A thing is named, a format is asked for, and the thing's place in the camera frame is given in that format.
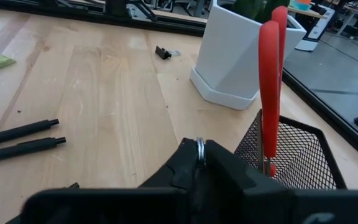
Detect black binder clip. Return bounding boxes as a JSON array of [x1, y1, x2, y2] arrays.
[[154, 45, 182, 61]]

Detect white machine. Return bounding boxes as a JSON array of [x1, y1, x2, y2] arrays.
[[294, 2, 337, 52]]

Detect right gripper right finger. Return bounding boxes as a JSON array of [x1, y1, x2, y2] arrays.
[[204, 139, 295, 224]]

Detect green cactus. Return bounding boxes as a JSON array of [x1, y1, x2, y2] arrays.
[[231, 0, 291, 24]]

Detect wooden workbench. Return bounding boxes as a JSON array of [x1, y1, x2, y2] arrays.
[[287, 0, 358, 37]]

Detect red handled scissors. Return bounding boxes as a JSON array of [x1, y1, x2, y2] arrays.
[[257, 5, 289, 179]]

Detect black mesh desk organizer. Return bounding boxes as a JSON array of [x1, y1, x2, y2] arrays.
[[233, 108, 348, 191]]

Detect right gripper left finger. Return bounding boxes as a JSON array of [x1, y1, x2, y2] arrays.
[[138, 138, 199, 190]]

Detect white hexagonal plant pot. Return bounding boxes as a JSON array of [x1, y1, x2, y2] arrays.
[[190, 0, 308, 111]]

